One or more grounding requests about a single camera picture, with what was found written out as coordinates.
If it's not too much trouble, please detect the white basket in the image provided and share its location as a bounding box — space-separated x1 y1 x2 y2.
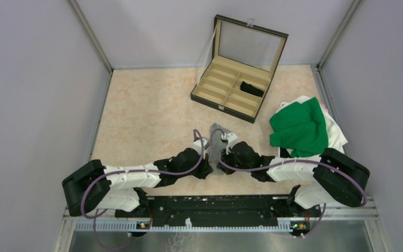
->
279 148 292 158

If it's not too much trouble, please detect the black leather compartment box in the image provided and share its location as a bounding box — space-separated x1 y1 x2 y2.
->
190 14 289 123

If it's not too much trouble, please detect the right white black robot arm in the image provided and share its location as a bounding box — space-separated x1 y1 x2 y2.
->
218 142 370 216

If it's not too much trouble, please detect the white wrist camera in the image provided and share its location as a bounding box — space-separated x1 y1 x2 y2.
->
221 132 239 155
192 136 210 154

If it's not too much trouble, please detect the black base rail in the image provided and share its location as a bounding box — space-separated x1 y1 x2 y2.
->
115 195 321 227

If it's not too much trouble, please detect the black underwear with beige waistband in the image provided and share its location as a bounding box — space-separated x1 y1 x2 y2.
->
240 81 264 98

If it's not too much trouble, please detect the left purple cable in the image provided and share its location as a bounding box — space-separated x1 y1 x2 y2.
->
80 129 205 251

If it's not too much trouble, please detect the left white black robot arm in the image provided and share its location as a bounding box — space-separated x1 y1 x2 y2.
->
61 148 213 218

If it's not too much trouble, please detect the grey striped underwear orange trim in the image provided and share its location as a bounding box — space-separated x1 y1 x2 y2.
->
208 123 231 176

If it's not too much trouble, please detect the purple cable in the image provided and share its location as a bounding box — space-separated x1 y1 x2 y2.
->
209 129 368 239
80 129 205 251

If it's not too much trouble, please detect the white cloth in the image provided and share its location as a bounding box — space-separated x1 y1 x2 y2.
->
276 96 348 154

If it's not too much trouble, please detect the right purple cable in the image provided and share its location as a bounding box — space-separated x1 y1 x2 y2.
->
209 129 368 239

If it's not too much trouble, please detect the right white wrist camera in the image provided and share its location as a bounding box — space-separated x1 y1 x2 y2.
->
221 132 239 155

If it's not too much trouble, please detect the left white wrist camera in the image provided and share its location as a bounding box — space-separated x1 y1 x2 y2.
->
192 136 210 154

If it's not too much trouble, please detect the green cloth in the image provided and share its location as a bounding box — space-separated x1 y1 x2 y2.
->
269 98 328 158

